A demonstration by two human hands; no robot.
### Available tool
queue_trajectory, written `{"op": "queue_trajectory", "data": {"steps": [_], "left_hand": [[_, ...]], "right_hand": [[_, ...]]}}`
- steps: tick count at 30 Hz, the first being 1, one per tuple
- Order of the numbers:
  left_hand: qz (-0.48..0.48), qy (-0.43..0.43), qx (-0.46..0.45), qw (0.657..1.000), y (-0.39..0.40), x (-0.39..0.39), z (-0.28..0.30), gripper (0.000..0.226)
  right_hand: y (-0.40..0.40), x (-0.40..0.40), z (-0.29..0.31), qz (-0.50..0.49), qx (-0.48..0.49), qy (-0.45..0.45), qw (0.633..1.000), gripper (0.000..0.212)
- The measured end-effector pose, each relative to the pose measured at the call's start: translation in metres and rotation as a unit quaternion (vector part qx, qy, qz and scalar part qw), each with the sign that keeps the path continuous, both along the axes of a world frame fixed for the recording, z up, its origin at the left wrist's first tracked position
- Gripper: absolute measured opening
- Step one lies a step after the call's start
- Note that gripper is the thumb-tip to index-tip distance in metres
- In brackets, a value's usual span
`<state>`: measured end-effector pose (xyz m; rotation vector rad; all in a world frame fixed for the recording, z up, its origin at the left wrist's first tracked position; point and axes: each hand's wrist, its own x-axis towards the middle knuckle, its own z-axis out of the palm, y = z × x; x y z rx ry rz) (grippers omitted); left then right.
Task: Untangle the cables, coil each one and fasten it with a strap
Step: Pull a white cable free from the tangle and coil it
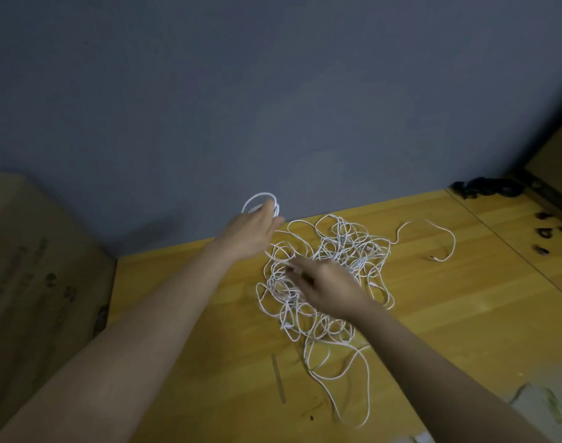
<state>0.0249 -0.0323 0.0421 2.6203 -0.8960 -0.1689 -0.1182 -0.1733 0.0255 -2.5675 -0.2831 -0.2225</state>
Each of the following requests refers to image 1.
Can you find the person's right forearm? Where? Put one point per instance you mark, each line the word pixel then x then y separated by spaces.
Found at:
pixel 447 383

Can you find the person's left hand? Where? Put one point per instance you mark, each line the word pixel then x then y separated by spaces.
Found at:
pixel 249 233

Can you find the cardboard box with black print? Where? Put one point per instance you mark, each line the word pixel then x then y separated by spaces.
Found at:
pixel 556 166

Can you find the group of black cable ties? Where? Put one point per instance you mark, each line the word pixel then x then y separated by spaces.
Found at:
pixel 545 232

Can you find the pale scrap on floor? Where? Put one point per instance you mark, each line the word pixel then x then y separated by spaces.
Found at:
pixel 544 401

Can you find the plain brown cardboard box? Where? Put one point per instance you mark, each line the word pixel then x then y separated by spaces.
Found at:
pixel 37 300

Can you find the person's right hand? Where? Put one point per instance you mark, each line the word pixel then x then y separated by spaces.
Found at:
pixel 332 286

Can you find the person's left forearm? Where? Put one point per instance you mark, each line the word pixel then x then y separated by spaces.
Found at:
pixel 106 364

